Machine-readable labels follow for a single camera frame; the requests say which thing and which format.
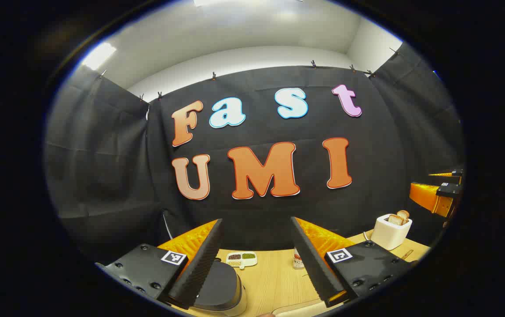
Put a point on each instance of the white toaster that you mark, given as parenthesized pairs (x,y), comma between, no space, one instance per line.
(389,235)

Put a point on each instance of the clear drink bottle red label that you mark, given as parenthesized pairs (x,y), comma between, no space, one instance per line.
(297,262)

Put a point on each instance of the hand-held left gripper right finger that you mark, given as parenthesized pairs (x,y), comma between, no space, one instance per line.
(316,273)

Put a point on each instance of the ceiling light panel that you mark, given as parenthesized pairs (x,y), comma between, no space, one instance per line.
(98,55)

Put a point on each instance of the toast slice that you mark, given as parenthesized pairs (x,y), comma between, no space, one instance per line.
(395,219)
(404,214)

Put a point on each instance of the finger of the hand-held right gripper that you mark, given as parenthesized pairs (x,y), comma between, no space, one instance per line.
(428,197)
(457,173)

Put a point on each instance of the clear rice container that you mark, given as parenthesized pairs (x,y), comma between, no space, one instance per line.
(292,307)

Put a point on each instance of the white divided grain dish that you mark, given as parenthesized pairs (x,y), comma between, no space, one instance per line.
(241,259)

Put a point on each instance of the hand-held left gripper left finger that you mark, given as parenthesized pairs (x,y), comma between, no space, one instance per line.
(202,268)

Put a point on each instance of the dark grey rice cooker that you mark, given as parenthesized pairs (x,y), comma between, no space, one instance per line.
(221,286)

